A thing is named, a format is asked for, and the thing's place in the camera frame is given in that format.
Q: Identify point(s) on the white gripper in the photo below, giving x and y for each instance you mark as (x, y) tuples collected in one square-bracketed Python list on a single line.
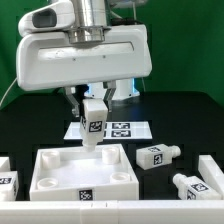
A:
[(49, 60)]

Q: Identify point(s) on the white front fence bar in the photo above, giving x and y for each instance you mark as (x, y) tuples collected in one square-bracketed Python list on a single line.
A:
[(113, 212)]

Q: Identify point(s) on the white right fence bar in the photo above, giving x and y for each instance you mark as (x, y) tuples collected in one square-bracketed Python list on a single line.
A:
[(211, 173)]

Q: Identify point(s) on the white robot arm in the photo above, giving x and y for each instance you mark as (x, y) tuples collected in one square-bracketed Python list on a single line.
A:
[(92, 20)]

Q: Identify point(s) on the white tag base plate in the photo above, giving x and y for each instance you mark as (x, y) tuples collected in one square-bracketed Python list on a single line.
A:
[(115, 130)]

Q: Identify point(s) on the white fence bar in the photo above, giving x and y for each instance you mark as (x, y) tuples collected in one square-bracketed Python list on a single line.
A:
[(211, 173), (113, 212), (4, 164)]

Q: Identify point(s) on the white square tabletop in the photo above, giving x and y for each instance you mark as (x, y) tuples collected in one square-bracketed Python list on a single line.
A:
[(72, 174)]

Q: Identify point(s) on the white left fence bar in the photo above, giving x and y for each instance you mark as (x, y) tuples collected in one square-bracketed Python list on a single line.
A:
[(4, 164)]

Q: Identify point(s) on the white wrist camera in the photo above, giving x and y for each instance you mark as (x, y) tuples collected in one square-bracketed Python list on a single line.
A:
[(55, 16)]

